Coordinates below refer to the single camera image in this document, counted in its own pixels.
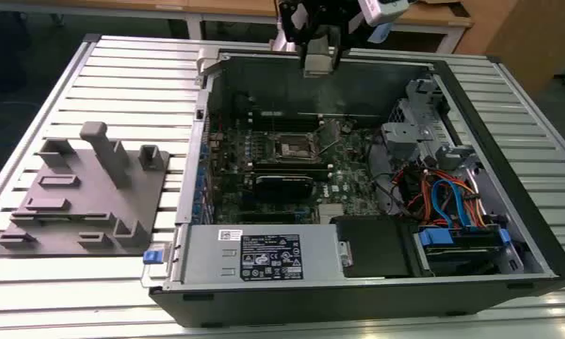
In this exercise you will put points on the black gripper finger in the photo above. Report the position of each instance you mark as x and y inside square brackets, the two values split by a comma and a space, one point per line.
[341, 46]
[304, 53]

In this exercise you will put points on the silver CPU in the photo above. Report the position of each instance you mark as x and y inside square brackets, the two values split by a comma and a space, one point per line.
[319, 63]

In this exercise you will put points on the black RAM slot row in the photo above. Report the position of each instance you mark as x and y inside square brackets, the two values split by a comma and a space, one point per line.
[283, 121]
[287, 166]

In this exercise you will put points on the CPU socket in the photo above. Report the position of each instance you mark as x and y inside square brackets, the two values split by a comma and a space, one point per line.
[292, 148]

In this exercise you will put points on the black expansion slot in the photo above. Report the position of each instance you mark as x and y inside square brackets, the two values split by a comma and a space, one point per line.
[273, 217]

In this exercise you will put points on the black drive bay cover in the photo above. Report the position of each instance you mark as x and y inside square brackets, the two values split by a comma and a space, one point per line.
[376, 247]

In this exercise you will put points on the metal disk bay cage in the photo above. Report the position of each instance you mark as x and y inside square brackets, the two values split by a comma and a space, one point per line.
[424, 116]

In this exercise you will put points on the green motherboard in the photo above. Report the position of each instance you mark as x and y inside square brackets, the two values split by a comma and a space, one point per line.
[353, 176]

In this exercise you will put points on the wooden cabinet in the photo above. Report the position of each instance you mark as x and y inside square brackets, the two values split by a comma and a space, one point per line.
[523, 35]

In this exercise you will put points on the black graphics card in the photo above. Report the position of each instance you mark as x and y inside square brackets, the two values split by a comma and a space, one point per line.
[283, 190]

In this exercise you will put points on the silver chipset heatsink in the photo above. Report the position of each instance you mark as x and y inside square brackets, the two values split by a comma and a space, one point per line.
[332, 209]

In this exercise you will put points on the hard disk in blue carrier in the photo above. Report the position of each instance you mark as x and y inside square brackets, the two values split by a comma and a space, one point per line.
[435, 236]

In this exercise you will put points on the grey parts rack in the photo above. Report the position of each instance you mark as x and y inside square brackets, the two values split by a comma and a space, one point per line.
[99, 197]

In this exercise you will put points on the silver power supply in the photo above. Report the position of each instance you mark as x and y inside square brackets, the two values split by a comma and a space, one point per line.
[207, 254]

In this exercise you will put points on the blue case latch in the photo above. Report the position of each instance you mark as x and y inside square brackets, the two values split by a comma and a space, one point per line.
[151, 257]

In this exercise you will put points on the black open PC case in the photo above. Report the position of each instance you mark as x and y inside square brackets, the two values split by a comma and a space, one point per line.
[311, 307]

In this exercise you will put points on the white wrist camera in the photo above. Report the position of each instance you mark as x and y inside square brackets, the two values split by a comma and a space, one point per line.
[381, 12]

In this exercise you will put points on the wooden desk white frame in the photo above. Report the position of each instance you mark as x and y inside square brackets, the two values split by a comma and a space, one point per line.
[99, 4]
[433, 17]

